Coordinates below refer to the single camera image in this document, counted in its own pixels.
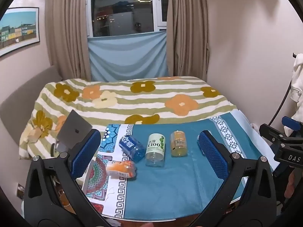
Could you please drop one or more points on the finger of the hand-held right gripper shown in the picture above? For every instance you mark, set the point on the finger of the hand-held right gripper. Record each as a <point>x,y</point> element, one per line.
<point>269,131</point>
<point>290,123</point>

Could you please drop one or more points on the white garment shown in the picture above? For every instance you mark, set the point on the white garment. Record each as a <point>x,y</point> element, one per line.
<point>298,80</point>

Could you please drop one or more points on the striped floral blanket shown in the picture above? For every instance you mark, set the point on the striped floral blanket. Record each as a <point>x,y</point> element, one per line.
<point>118,108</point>

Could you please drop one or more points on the beige curtain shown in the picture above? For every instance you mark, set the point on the beige curtain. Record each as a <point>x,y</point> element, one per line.
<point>187,28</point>
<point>68,28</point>

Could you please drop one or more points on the clear bottle green white label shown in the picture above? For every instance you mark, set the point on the clear bottle green white label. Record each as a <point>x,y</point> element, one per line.
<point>155,150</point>

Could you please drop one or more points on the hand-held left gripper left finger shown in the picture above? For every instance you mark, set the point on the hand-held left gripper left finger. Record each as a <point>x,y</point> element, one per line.
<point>86,151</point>

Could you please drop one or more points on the window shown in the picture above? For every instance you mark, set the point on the window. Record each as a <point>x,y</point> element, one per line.
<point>123,11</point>

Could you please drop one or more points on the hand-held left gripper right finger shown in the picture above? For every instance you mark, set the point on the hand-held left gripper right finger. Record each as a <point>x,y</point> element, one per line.
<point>213,156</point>

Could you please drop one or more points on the teal patterned tablecloth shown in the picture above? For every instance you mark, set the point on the teal patterned tablecloth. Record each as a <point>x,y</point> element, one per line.
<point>177,189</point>

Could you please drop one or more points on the yellow orange juice bottle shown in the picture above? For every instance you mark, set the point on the yellow orange juice bottle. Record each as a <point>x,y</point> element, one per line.
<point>178,144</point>

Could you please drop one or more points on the person's right hand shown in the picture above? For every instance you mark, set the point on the person's right hand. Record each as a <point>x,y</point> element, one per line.
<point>290,184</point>

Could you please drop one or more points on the grey laptop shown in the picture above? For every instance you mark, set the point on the grey laptop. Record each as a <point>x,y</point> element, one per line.
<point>73,130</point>

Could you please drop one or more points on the framed wall picture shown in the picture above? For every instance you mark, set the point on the framed wall picture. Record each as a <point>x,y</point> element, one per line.
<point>19,30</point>

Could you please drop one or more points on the orange drink bottle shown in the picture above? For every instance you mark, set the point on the orange drink bottle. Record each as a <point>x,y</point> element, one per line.
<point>120,169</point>

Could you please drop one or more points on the blue label plastic bottle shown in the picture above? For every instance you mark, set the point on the blue label plastic bottle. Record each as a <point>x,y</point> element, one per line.
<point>131,147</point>

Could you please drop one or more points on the white sheet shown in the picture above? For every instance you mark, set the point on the white sheet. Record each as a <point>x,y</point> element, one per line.
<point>251,134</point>

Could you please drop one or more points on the light blue cloth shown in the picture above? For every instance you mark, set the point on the light blue cloth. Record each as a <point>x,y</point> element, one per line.
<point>127,56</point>

